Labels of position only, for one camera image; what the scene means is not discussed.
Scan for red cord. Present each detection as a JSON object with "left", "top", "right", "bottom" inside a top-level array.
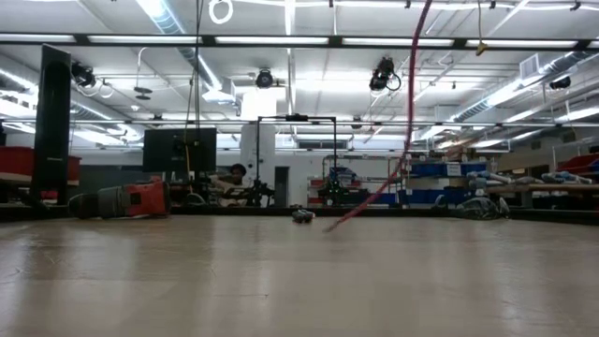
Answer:
[{"left": 322, "top": 0, "right": 434, "bottom": 234}]

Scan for metal shelving cart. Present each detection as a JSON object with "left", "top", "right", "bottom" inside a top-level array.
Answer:
[{"left": 306, "top": 156, "right": 403, "bottom": 208}]

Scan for person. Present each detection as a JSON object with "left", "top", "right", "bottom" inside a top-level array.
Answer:
[{"left": 209, "top": 162, "right": 249, "bottom": 208}]

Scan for black monitor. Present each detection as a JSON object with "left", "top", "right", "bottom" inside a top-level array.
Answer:
[{"left": 141, "top": 126, "right": 218, "bottom": 174}]

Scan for LED light bar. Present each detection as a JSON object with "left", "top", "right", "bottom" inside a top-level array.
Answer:
[{"left": 0, "top": 118, "right": 599, "bottom": 129}]

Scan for red black power drill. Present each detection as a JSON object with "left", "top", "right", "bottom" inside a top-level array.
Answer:
[{"left": 68, "top": 179, "right": 170, "bottom": 220}]

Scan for clear safety glasses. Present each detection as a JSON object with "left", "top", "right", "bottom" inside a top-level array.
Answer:
[{"left": 451, "top": 195, "right": 512, "bottom": 221}]

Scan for grey blue bundle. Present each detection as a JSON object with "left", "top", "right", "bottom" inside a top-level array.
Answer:
[
  {"left": 467, "top": 169, "right": 514, "bottom": 185},
  {"left": 542, "top": 170, "right": 587, "bottom": 185}
]

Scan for wooden top workbench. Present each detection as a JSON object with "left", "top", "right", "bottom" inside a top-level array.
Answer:
[{"left": 486, "top": 182, "right": 599, "bottom": 210}]

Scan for rack with red blue bins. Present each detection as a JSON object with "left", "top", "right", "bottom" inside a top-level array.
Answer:
[{"left": 551, "top": 152, "right": 599, "bottom": 176}]

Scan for red storage bins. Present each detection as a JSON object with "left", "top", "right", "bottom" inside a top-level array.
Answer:
[{"left": 0, "top": 145, "right": 81, "bottom": 187}]

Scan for black background rig frame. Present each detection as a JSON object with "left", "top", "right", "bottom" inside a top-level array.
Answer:
[{"left": 255, "top": 113, "right": 339, "bottom": 208}]

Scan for white hanging cable ring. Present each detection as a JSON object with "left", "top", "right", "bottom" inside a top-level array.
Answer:
[{"left": 208, "top": 0, "right": 234, "bottom": 26}]

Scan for silver air duct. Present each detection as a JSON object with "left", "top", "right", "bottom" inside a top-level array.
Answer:
[{"left": 448, "top": 50, "right": 595, "bottom": 124}]

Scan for yellow hanging cord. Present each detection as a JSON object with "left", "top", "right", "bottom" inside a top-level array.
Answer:
[{"left": 475, "top": 0, "right": 489, "bottom": 58}]

